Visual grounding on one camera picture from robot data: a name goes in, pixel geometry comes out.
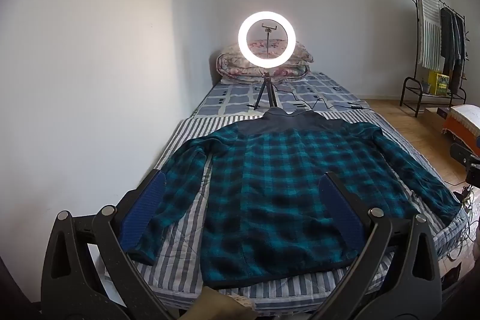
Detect teal plaid fleece jacket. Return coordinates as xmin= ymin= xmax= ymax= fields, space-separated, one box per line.
xmin=125 ymin=108 xmax=462 ymax=289

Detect black tripod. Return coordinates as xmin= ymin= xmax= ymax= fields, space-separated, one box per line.
xmin=245 ymin=70 xmax=280 ymax=111

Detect yellow box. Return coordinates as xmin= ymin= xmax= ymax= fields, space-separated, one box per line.
xmin=428 ymin=70 xmax=451 ymax=96

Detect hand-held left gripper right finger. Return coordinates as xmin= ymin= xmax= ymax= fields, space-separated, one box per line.
xmin=311 ymin=171 xmax=444 ymax=320

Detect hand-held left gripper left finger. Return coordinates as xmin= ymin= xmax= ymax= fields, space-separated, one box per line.
xmin=40 ymin=169 xmax=177 ymax=320

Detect dark hanging clothes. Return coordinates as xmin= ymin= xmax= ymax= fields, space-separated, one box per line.
xmin=439 ymin=7 xmax=467 ymax=94

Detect blue checked bed sheet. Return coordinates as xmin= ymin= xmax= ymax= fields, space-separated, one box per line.
xmin=191 ymin=70 xmax=370 ymax=118

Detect phone holder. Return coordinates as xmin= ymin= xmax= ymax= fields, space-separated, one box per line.
xmin=261 ymin=21 xmax=277 ymax=60

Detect wooden box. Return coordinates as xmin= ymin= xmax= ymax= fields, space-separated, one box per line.
xmin=424 ymin=107 xmax=452 ymax=124

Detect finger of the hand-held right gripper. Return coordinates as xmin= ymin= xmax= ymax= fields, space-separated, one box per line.
xmin=450 ymin=142 xmax=480 ymax=168

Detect orange bench with white cover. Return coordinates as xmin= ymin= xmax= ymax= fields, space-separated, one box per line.
xmin=440 ymin=104 xmax=480 ymax=148

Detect brown cloth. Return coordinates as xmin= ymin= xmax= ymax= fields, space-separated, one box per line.
xmin=202 ymin=286 xmax=257 ymax=320

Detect bed with striped sheet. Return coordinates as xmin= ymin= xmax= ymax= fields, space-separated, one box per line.
xmin=103 ymin=109 xmax=469 ymax=307

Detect black clothes rack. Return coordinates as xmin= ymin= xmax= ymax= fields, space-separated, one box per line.
xmin=399 ymin=0 xmax=471 ymax=118

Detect black ring light cable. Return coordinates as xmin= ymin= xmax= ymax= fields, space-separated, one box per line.
xmin=275 ymin=88 xmax=366 ymax=111

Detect white cable tangle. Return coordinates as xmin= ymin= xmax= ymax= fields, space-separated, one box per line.
xmin=452 ymin=183 xmax=479 ymax=262

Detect striped hanging towel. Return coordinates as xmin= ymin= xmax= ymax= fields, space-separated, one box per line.
xmin=417 ymin=0 xmax=443 ymax=69

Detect folded floral quilt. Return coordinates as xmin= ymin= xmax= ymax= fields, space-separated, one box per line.
xmin=215 ymin=38 xmax=315 ymax=85

